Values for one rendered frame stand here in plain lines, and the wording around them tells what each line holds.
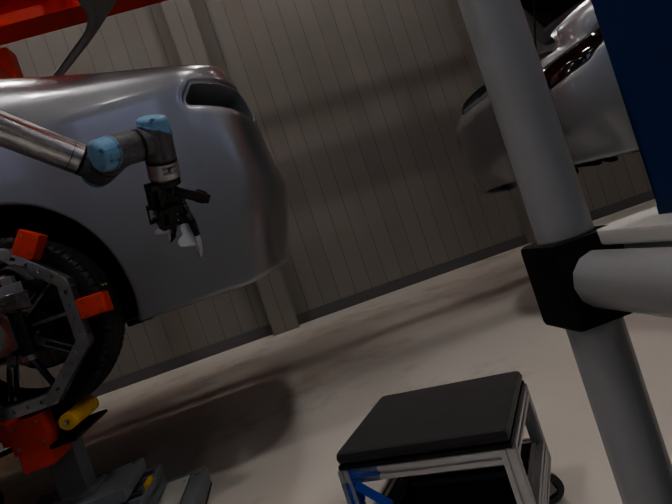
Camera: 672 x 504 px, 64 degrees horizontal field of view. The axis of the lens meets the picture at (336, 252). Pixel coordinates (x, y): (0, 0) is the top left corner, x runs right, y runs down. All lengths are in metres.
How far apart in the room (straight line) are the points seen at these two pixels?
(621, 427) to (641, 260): 0.10
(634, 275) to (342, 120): 6.41
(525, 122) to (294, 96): 6.38
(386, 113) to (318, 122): 0.83
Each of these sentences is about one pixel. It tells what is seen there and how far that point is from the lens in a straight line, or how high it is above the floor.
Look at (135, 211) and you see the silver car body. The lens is 2.18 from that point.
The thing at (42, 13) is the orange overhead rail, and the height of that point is 2.99.
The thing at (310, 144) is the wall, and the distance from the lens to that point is 6.51.
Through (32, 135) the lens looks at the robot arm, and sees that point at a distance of 1.41.
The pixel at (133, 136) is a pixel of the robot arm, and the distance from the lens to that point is 1.33.
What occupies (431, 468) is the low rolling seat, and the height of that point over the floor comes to 0.28.
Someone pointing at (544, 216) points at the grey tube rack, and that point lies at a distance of 0.28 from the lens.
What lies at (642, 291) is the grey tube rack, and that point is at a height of 0.74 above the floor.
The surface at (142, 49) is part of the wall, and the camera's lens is 6.92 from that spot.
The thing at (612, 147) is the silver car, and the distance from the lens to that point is 2.83.
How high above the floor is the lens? 0.80
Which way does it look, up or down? 1 degrees down
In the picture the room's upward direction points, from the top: 19 degrees counter-clockwise
